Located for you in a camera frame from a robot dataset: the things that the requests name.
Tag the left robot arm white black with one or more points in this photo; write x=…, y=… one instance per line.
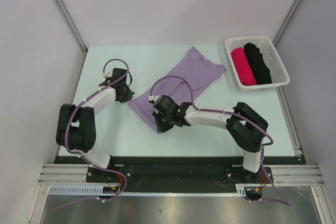
x=76, y=129

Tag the purple t shirt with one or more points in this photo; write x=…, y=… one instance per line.
x=193, y=71

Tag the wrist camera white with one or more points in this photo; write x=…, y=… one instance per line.
x=153, y=98
x=107, y=74

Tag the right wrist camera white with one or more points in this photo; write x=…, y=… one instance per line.
x=153, y=98

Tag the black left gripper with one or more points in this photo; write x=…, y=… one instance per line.
x=128, y=96

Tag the rolled black t shirt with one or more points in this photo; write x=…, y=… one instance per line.
x=256, y=62

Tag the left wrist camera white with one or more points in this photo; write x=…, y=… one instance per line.
x=107, y=74

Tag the rolled red t shirt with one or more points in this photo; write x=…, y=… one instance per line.
x=242, y=67

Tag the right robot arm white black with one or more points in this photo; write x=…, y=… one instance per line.
x=246, y=126

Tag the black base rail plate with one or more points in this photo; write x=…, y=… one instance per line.
x=187, y=175

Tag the white plastic basket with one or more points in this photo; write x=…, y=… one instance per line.
x=273, y=61

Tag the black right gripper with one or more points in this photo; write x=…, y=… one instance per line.
x=161, y=127

